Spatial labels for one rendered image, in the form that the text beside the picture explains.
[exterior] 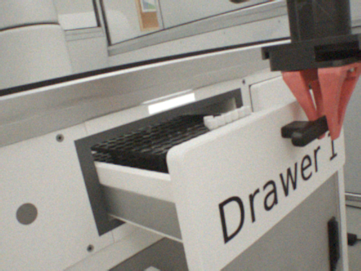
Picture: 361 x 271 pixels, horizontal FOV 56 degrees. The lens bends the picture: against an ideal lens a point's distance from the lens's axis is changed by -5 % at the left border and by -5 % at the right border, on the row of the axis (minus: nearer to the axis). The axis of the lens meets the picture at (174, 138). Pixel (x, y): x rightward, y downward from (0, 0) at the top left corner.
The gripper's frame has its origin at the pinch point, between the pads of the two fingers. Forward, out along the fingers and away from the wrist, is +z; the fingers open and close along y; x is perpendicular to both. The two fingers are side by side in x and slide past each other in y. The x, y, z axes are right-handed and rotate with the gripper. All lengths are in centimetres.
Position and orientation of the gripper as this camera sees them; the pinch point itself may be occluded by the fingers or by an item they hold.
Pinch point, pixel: (327, 130)
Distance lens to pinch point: 37.8
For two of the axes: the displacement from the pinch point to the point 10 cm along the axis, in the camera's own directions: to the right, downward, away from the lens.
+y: -6.9, -0.5, 7.3
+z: 1.5, 9.7, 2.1
